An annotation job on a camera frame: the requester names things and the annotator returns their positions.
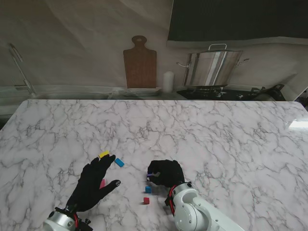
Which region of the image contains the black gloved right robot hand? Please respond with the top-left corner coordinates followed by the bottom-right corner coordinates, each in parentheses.
top-left (146, 159), bottom-right (186, 187)

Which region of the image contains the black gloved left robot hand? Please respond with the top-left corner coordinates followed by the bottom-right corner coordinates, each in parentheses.
top-left (66, 154), bottom-right (121, 213)

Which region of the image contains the stack of white plates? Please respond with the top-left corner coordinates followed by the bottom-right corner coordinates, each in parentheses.
top-left (115, 87), bottom-right (162, 97)

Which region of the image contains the black gas stove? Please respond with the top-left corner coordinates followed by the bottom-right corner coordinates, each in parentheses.
top-left (177, 84), bottom-right (256, 101)

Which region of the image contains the white cylinder candle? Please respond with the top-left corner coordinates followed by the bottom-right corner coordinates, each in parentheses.
top-left (163, 71), bottom-right (175, 93)

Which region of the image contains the steel kitchen sink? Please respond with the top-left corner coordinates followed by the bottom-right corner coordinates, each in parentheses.
top-left (33, 92), bottom-right (114, 100)

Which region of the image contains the brown wooden cutting board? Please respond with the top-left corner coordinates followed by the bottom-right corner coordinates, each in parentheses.
top-left (123, 35), bottom-right (158, 89)

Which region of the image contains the large steel stock pot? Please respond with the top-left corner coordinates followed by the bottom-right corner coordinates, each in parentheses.
top-left (177, 43), bottom-right (251, 87)

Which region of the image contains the black frying pan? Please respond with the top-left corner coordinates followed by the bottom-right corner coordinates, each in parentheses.
top-left (250, 84), bottom-right (286, 101)

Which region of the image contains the chrome kitchen faucet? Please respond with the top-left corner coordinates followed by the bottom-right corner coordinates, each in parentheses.
top-left (8, 43), bottom-right (37, 97)

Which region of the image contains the dark range hood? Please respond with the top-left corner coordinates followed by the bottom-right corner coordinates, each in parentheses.
top-left (167, 0), bottom-right (308, 41)

